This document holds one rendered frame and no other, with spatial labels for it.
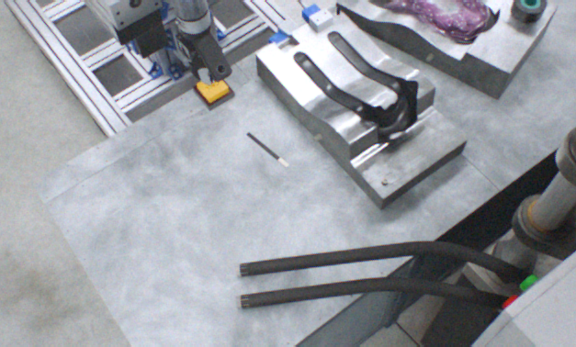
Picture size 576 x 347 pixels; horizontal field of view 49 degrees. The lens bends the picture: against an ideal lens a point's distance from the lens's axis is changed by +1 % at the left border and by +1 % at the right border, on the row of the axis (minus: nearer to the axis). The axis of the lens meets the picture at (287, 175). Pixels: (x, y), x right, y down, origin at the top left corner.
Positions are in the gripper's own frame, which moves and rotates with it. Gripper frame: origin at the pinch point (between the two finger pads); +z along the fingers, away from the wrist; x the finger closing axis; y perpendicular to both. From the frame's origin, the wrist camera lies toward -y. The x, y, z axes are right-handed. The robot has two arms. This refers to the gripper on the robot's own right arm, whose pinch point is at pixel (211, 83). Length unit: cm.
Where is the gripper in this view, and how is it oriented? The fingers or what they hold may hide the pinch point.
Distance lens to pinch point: 163.8
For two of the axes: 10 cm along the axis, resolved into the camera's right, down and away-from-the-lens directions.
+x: -8.0, 5.3, -2.7
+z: 0.3, 4.8, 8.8
